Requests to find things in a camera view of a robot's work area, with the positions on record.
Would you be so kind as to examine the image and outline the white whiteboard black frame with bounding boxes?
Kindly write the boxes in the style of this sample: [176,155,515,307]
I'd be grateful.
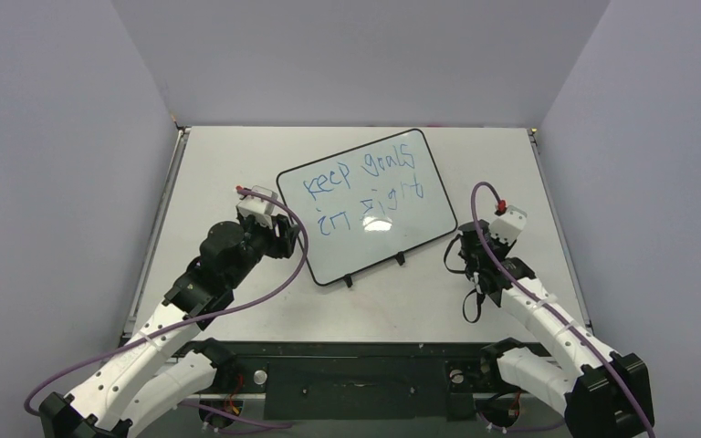
[276,129,457,287]

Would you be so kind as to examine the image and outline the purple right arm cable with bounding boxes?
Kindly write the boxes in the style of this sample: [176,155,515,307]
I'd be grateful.
[470,181,657,438]

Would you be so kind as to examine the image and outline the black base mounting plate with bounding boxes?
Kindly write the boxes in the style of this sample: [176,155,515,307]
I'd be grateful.
[174,341,518,421]

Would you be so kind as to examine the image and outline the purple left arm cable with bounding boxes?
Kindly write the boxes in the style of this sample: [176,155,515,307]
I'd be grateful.
[24,188,310,436]

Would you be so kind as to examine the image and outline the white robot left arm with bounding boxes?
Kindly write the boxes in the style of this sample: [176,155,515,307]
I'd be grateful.
[38,214,306,437]

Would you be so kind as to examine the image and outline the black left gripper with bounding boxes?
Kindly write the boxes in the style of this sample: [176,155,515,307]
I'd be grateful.
[225,205,299,290]

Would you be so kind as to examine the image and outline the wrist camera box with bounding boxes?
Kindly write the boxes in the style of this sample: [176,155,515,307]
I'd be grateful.
[236,185,278,229]
[488,205,528,247]

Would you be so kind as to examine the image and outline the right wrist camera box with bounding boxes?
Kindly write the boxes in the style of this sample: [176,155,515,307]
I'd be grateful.
[488,205,528,247]

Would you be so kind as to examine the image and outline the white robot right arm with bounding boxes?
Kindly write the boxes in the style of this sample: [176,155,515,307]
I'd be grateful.
[455,220,654,437]

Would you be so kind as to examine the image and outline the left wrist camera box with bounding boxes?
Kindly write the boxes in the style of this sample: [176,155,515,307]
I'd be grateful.
[236,185,278,229]

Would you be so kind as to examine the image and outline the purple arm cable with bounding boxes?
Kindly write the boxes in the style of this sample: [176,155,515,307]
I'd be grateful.
[24,188,310,436]
[470,181,657,438]

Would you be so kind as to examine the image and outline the aluminium table frame rail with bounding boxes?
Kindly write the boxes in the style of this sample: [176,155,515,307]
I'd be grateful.
[84,123,192,353]

